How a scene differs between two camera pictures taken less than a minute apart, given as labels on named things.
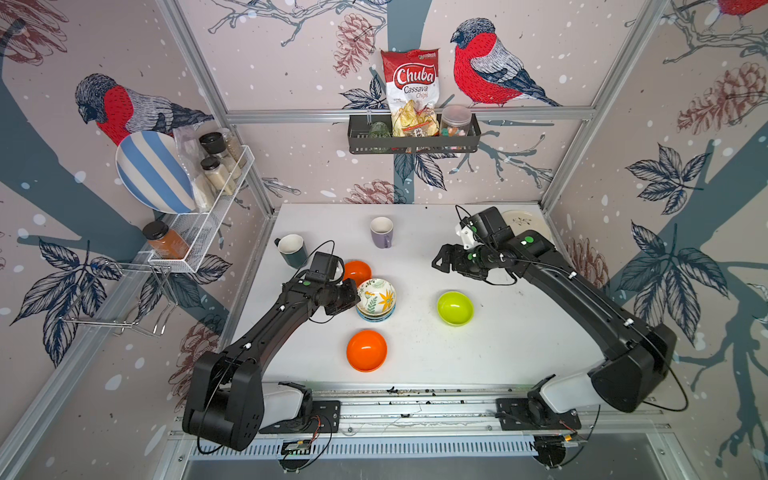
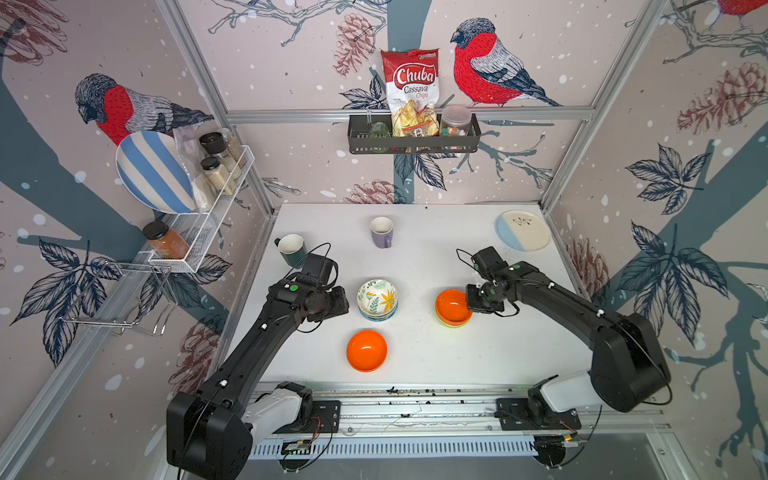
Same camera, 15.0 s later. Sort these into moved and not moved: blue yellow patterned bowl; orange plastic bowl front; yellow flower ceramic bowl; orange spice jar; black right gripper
Moved: black right gripper
Not moved: yellow flower ceramic bowl; orange spice jar; blue yellow patterned bowl; orange plastic bowl front
